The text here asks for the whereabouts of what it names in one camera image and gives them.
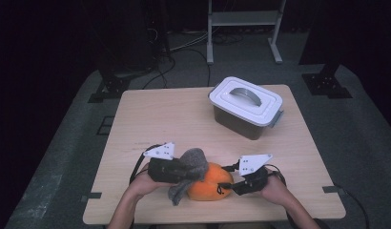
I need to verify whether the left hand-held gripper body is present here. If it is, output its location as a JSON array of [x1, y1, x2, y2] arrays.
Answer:
[[142, 141, 187, 185]]

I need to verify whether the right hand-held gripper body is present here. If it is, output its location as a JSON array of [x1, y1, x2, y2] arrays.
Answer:
[[231, 153, 275, 197]]

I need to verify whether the orange plush toy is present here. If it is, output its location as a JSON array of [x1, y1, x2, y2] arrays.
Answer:
[[187, 161, 235, 202]]

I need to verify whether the grey knitted cloth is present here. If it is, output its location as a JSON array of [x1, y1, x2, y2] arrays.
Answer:
[[168, 147, 210, 207]]

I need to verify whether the brown transparent storage box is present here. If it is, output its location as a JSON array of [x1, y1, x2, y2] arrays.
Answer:
[[212, 104, 285, 141]]

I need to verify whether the white lid with grey handle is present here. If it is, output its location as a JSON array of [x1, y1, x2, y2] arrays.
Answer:
[[208, 75, 284, 128]]

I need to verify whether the person's right hand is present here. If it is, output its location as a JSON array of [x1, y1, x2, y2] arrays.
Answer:
[[259, 172, 296, 208]]

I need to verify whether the person's left hand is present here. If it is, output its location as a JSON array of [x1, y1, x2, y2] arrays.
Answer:
[[128, 162, 173, 200]]

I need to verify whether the black tape square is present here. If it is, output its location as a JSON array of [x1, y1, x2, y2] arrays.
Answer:
[[96, 115, 115, 136]]

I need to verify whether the black tape strip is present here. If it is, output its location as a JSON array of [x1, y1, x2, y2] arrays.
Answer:
[[80, 191, 103, 203], [321, 185, 346, 196]]

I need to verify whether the black stand base with braces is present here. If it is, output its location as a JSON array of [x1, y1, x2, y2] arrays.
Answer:
[[87, 68, 147, 104]]

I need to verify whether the white metal stand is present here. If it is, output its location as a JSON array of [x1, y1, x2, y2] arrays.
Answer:
[[206, 0, 287, 66]]

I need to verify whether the left hand-held gripper cable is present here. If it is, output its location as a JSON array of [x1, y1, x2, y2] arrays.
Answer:
[[130, 144, 163, 185]]

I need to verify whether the hand-held gripper cable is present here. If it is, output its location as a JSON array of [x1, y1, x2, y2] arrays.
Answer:
[[266, 163, 288, 188], [130, 144, 163, 185]]

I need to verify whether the right hand-held gripper cable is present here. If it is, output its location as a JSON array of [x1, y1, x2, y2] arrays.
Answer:
[[266, 163, 288, 188]]

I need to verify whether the black stand base with post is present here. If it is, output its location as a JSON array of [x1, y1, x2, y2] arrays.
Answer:
[[299, 61, 354, 99]]

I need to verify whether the thin black floor cable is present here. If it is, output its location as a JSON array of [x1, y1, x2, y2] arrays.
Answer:
[[340, 189, 371, 229]]

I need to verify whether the grey floor cable bundle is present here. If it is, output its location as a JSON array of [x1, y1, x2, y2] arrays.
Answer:
[[169, 30, 211, 52]]

